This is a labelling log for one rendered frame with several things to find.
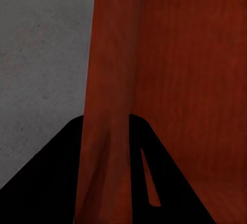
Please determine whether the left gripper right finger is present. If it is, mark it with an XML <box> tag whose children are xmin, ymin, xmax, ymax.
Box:
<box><xmin>129</xmin><ymin>114</ymin><xmax>216</xmax><ymax>224</ymax></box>

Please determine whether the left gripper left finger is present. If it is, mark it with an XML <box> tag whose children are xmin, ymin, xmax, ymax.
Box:
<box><xmin>0</xmin><ymin>115</ymin><xmax>84</xmax><ymax>224</ymax></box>

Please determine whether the storage box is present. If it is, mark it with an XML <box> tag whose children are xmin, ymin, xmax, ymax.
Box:
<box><xmin>73</xmin><ymin>0</ymin><xmax>247</xmax><ymax>224</ymax></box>

